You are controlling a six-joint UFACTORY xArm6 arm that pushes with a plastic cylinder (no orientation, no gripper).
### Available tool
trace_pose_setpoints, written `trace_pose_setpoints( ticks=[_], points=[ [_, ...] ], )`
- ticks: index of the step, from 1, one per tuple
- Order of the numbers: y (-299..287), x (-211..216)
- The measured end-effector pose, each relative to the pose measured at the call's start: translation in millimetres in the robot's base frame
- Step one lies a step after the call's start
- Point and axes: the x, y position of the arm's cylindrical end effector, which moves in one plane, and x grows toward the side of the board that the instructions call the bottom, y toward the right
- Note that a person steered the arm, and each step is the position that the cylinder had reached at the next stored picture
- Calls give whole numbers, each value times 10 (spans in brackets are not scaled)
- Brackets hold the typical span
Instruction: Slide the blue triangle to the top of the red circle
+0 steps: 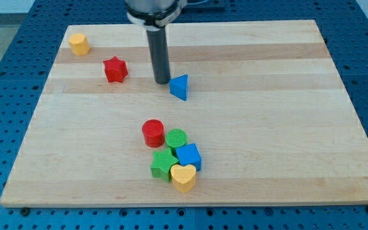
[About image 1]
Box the green cylinder block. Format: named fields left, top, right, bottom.
left=165, top=128, right=188, bottom=152

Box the blue cube block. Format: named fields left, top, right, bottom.
left=176, top=143, right=202, bottom=171

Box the wooden board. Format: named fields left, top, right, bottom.
left=0, top=20, right=368, bottom=208

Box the yellow heart block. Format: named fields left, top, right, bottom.
left=170, top=164, right=197, bottom=193

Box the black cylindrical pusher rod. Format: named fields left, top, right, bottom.
left=146, top=28, right=171, bottom=84

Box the yellow hexagon block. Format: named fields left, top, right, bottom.
left=68, top=33, right=91, bottom=56

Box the blue triangle block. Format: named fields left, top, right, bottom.
left=169, top=75, right=188, bottom=101

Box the green star block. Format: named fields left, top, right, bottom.
left=150, top=148, right=179, bottom=183

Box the red star block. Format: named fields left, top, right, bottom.
left=103, top=56, right=128, bottom=83

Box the red cylinder block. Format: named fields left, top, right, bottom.
left=142, top=119, right=165, bottom=148

